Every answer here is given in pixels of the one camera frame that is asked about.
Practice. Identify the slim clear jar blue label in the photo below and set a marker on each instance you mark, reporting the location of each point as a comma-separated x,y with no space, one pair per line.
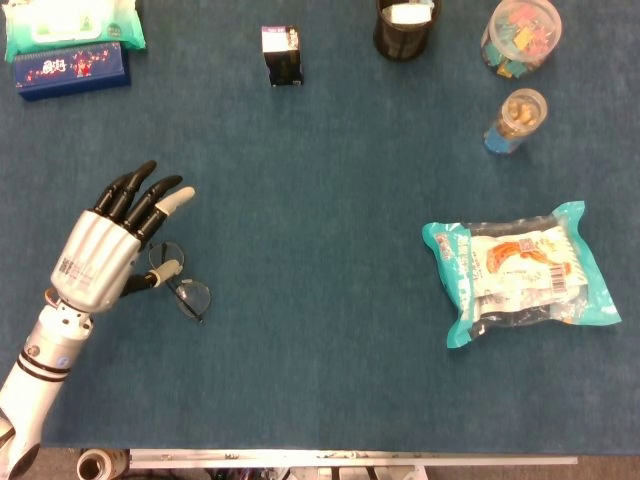
515,120

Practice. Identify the aluminium table edge rail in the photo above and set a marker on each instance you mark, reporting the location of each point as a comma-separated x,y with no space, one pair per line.
350,457

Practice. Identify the wide clear jar of clips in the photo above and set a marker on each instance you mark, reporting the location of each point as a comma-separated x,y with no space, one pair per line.
520,35

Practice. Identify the black wire-frame eyeglasses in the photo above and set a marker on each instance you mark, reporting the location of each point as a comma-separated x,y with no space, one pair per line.
195,297

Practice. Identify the black carton with purple top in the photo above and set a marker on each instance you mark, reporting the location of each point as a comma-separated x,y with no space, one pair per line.
285,65

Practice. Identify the brown tape roll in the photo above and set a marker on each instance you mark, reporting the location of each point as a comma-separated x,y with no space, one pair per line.
117,460

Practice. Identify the dark blue printed box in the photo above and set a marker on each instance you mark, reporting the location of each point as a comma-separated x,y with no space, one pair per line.
70,82

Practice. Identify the white note pad block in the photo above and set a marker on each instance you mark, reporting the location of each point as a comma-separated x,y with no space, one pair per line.
410,12

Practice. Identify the teal clear snack bag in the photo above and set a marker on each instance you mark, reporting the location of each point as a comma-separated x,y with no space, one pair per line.
525,280

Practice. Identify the green wet wipes pack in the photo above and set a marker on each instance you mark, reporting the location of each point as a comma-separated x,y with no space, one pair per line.
65,25

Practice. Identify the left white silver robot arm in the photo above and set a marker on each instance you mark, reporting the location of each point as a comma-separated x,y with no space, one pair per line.
45,350

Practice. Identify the black mesh pen holder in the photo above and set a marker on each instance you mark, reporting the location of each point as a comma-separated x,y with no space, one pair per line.
400,42

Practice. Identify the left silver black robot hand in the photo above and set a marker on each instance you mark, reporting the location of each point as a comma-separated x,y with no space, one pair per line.
95,260

